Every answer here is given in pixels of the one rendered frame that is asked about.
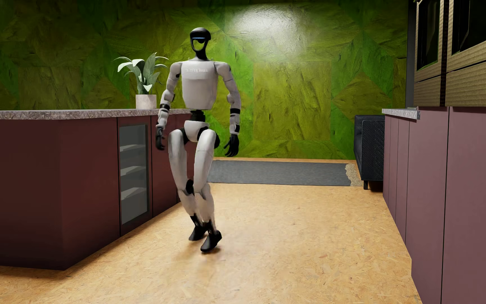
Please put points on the robot hand black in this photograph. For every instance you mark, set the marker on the robot hand black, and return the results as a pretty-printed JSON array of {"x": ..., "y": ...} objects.
[
  {"x": 159, "y": 139},
  {"x": 232, "y": 145}
]

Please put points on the white square plant pot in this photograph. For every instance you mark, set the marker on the white square plant pot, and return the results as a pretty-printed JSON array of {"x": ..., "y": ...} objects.
[{"x": 146, "y": 101}]

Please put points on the green leafy plant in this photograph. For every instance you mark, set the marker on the green leafy plant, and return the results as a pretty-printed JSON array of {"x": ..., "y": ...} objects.
[{"x": 144, "y": 71}]

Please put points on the right robot leg white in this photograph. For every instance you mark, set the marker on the right robot leg white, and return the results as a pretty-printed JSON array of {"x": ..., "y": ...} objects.
[{"x": 178, "y": 160}]

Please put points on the robot leg white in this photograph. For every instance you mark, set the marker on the robot leg white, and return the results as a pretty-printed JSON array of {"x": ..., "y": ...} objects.
[
  {"x": 178, "y": 160},
  {"x": 205, "y": 160}
]

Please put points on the left robot leg white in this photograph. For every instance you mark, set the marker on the left robot leg white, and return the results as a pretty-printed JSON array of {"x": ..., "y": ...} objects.
[{"x": 205, "y": 160}]

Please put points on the glass door wine cooler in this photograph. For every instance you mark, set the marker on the glass door wine cooler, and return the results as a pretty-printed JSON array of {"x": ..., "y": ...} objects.
[{"x": 133, "y": 173}]

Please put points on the grey floor rug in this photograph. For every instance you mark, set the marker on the grey floor rug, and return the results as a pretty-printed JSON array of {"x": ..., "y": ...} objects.
[{"x": 276, "y": 172}]

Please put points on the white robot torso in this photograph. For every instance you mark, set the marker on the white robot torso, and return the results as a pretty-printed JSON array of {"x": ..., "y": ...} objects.
[{"x": 199, "y": 86}]

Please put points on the robot head with black visor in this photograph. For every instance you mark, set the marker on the robot head with black visor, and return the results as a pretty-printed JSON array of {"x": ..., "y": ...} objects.
[{"x": 200, "y": 39}]

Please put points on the dark red kitchen island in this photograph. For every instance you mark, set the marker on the dark red kitchen island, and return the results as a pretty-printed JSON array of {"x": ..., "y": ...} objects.
[{"x": 49, "y": 181}]

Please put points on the black armchair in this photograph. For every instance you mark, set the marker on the black armchair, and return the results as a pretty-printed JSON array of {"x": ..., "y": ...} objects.
[{"x": 369, "y": 145}]

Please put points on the mauve base cabinet row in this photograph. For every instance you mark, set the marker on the mauve base cabinet row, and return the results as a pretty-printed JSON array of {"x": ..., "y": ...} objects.
[{"x": 449, "y": 198}]

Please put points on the tan tall cabinet with ovens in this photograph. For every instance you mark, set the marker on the tan tall cabinet with ovens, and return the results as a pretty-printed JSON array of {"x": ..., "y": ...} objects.
[{"x": 464, "y": 50}]

